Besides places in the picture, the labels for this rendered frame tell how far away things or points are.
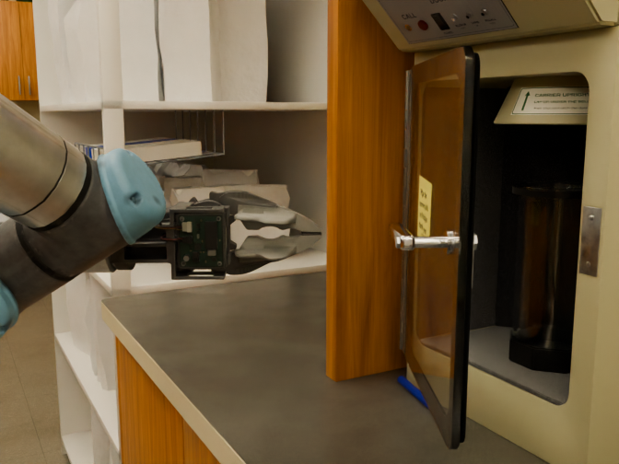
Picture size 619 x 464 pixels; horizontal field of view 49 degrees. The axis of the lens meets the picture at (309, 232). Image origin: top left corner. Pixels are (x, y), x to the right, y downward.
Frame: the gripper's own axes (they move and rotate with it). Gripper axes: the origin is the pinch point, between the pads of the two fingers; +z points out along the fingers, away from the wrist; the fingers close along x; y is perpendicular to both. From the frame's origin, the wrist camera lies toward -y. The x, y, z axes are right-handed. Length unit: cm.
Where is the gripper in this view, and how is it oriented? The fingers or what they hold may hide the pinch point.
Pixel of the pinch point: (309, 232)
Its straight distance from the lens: 74.5
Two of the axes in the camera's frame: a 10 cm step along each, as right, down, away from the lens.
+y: 0.3, 1.7, -9.9
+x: 0.0, -9.9, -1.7
